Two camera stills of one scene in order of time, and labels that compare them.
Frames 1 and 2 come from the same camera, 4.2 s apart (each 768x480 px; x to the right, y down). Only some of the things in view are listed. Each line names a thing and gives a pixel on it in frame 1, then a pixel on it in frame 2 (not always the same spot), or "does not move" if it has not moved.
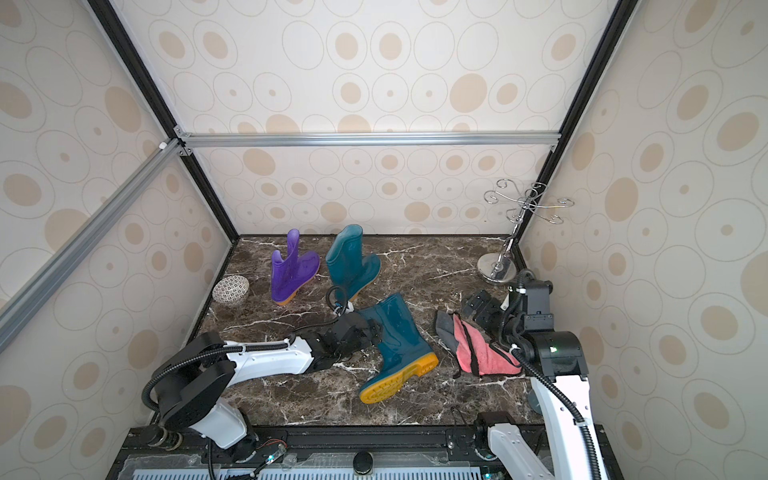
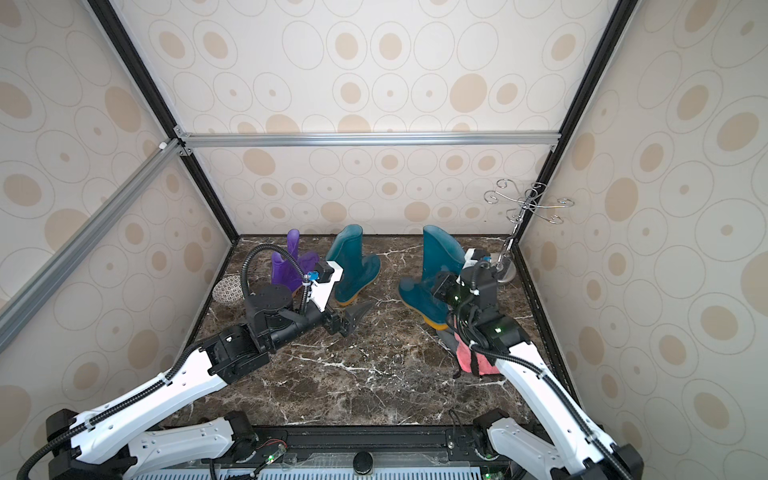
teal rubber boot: x=407 y=353 -> x=442 y=251
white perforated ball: x=229 y=289 does not move
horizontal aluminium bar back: x=368 y=139 does not move
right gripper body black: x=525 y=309 -> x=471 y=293
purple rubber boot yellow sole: x=290 y=273 does not move
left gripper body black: x=366 y=339 -> x=306 y=316
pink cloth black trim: x=477 y=355 does not move
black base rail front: x=312 y=452 does not move
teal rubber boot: x=349 y=268 does not move
